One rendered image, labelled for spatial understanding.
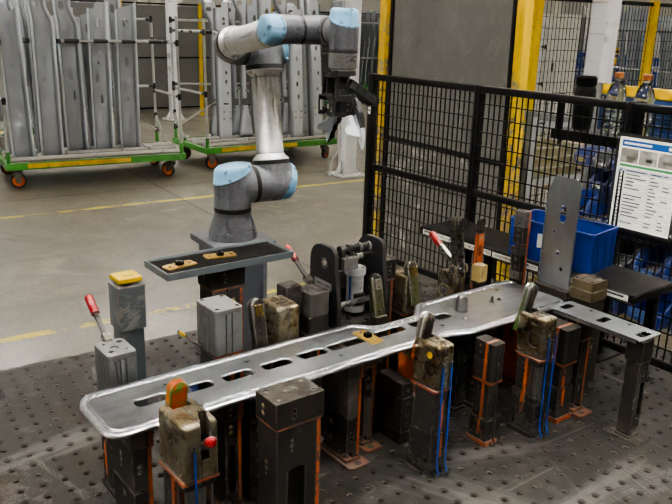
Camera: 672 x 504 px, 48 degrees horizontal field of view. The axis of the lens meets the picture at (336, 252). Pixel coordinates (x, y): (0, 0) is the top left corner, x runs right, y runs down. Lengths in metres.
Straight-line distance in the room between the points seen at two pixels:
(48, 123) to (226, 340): 6.96
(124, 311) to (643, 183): 1.59
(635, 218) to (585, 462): 0.84
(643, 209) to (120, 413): 1.68
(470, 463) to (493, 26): 2.74
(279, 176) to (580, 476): 1.21
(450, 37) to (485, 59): 0.32
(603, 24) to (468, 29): 2.10
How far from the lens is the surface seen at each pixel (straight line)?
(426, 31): 4.65
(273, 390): 1.58
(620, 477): 2.07
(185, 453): 1.42
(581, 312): 2.22
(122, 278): 1.86
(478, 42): 4.30
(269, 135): 2.38
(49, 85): 8.63
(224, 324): 1.79
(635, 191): 2.54
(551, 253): 2.40
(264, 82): 2.38
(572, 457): 2.11
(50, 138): 8.66
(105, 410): 1.61
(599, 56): 6.30
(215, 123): 9.86
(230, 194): 2.31
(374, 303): 2.06
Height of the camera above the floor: 1.76
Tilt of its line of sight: 17 degrees down
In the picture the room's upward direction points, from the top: 2 degrees clockwise
